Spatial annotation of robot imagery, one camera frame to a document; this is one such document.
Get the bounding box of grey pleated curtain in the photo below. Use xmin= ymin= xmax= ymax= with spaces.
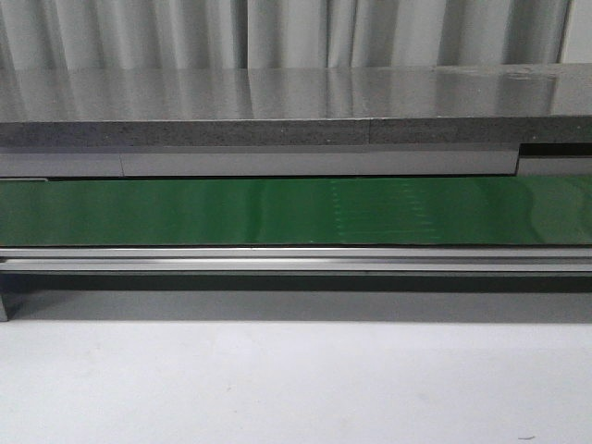
xmin=1 ymin=1 xmax=570 ymax=69

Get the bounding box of green conveyor belt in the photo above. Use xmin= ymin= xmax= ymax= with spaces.
xmin=1 ymin=176 xmax=591 ymax=247

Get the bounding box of grey rear conveyor guard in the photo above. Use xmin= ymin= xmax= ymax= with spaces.
xmin=1 ymin=142 xmax=591 ymax=179

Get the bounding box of aluminium front conveyor rail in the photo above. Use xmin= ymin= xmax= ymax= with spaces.
xmin=1 ymin=246 xmax=591 ymax=274

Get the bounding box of grey conveyor support leg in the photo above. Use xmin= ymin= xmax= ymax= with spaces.
xmin=0 ymin=275 xmax=28 ymax=322

